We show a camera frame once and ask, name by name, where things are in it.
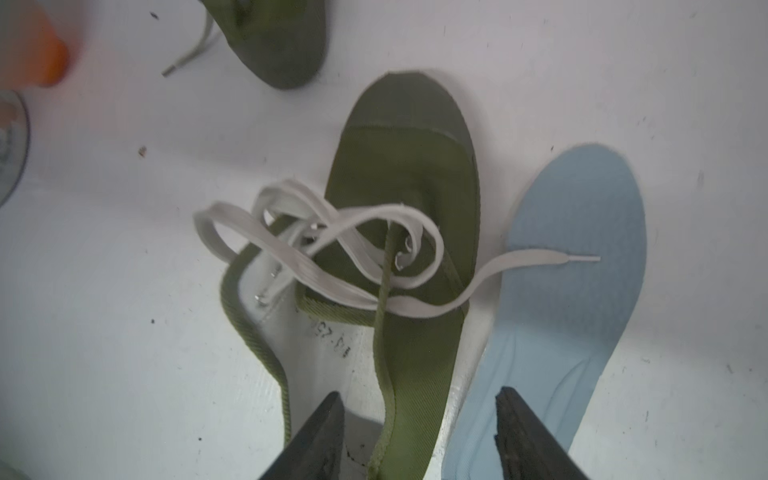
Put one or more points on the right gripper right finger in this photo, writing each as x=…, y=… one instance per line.
x=527, y=450

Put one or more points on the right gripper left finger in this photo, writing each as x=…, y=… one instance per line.
x=316, y=450

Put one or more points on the blue insole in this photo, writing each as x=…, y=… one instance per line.
x=556, y=326

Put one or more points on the green shoe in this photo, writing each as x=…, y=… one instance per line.
x=363, y=289
x=282, y=42

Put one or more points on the orange plastic cup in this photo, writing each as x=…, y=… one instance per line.
x=32, y=53

